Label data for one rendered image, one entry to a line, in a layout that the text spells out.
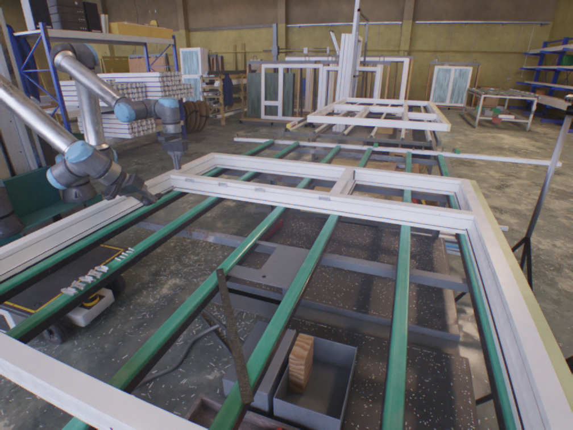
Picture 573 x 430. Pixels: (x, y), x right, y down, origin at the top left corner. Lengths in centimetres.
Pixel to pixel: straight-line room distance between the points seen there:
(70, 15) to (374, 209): 524
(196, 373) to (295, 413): 103
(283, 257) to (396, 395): 54
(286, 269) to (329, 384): 36
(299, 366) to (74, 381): 52
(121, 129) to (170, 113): 418
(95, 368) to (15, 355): 127
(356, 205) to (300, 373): 69
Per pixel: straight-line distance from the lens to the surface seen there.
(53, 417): 197
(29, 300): 217
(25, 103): 156
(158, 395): 183
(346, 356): 104
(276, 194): 140
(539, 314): 92
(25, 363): 79
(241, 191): 148
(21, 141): 223
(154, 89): 607
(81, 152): 125
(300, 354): 92
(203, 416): 99
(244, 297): 136
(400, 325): 84
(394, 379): 73
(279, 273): 98
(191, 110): 783
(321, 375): 106
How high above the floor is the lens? 143
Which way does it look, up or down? 25 degrees down
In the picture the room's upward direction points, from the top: straight up
